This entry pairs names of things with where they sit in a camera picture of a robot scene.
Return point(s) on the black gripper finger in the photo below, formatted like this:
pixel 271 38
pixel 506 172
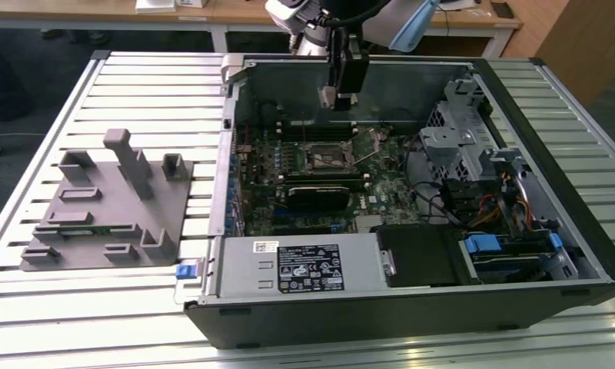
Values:
pixel 335 57
pixel 352 77

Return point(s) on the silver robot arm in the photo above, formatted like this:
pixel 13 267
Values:
pixel 376 27

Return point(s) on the CPU socket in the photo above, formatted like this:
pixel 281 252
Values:
pixel 328 155

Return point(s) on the round coin cell battery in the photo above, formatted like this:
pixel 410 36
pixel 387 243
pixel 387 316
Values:
pixel 383 135

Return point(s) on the black RAM slot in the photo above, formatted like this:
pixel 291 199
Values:
pixel 292 135
pixel 292 126
pixel 323 175
pixel 323 180

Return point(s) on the grey case latch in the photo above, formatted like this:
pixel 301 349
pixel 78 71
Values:
pixel 231 65

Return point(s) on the silver metal drive cage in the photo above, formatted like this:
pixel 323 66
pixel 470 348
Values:
pixel 440 142

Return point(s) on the white box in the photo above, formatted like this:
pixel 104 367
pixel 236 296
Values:
pixel 191 3
pixel 156 7

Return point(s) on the green motherboard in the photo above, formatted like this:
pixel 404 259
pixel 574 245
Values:
pixel 390 184

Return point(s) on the black graphics card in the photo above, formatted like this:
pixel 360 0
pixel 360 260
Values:
pixel 317 198

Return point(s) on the small black desk item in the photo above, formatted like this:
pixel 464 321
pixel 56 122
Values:
pixel 502 9

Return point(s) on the silver chipset heatsink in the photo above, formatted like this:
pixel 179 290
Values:
pixel 368 223

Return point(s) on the wooden cabinet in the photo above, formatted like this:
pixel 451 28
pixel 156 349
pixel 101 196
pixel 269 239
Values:
pixel 584 46

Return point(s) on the wooden desk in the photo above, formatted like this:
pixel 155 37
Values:
pixel 81 13

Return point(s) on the hard disk in blue carrier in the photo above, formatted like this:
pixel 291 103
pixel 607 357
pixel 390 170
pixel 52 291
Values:
pixel 479 244

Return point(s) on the grey power supply unit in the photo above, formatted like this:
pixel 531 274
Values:
pixel 245 265

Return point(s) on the grey parts rack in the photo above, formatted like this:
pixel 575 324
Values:
pixel 117 215

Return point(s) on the blue case latch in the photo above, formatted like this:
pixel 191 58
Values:
pixel 185 270

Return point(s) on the black PC case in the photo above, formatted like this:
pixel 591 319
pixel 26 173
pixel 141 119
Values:
pixel 337 319

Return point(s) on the green RAM stick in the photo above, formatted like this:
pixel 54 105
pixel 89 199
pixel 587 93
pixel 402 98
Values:
pixel 100 230

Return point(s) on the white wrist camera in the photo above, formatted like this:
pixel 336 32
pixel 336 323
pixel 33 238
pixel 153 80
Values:
pixel 287 13

